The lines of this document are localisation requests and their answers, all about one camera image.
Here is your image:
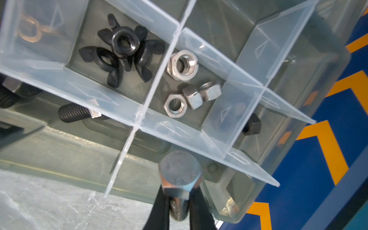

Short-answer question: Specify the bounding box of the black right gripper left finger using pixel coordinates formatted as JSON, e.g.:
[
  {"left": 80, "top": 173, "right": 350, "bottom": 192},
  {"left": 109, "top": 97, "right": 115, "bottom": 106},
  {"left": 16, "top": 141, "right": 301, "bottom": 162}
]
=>
[{"left": 143, "top": 187, "right": 170, "bottom": 230}]

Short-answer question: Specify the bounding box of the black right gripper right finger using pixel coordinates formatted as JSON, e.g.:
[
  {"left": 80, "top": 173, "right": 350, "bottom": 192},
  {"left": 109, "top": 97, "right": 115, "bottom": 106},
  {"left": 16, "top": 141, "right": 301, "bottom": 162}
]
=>
[{"left": 189, "top": 187, "right": 217, "bottom": 230}]

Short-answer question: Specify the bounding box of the silver bolt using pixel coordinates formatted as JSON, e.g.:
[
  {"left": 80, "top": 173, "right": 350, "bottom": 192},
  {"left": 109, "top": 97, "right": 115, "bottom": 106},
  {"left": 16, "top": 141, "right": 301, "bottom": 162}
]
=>
[{"left": 158, "top": 150, "right": 203, "bottom": 221}]

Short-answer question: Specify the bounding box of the black hex nut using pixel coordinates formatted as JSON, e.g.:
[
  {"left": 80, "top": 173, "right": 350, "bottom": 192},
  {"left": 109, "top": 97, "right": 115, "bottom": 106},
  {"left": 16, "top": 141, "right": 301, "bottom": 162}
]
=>
[{"left": 242, "top": 113, "right": 262, "bottom": 136}]

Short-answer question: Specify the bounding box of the black hex bolt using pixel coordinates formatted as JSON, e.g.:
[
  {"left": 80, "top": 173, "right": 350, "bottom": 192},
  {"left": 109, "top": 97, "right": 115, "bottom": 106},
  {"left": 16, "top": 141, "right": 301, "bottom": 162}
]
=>
[
  {"left": 57, "top": 103, "right": 104, "bottom": 123},
  {"left": 1, "top": 73, "right": 42, "bottom": 109}
]

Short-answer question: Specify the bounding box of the black wing nut cluster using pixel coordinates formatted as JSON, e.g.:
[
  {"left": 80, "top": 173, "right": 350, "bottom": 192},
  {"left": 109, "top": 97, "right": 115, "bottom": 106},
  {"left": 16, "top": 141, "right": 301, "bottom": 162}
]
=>
[
  {"left": 97, "top": 13, "right": 148, "bottom": 72},
  {"left": 134, "top": 39, "right": 166, "bottom": 82}
]

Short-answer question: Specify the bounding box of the brass wing nut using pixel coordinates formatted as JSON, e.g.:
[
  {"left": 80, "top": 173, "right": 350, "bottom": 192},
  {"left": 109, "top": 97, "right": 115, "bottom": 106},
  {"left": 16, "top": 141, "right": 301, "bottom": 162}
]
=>
[{"left": 17, "top": 14, "right": 64, "bottom": 43}]

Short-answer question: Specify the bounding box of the grey plastic organizer box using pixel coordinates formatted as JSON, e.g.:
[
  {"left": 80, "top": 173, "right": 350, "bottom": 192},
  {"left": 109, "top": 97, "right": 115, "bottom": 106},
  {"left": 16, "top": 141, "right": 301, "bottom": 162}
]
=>
[{"left": 1, "top": 1, "right": 353, "bottom": 223}]

